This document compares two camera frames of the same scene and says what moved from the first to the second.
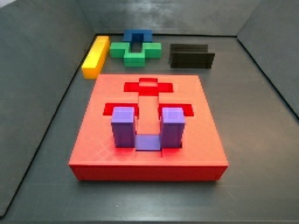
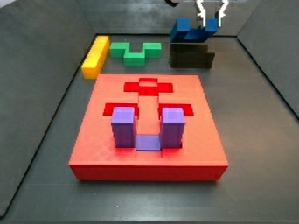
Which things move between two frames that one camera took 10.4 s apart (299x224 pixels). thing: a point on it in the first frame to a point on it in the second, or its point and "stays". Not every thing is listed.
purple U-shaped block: x=125 y=129 stays
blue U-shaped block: x=137 y=36 to x=183 y=34
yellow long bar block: x=95 y=57 stays
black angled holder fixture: x=191 y=56 stays
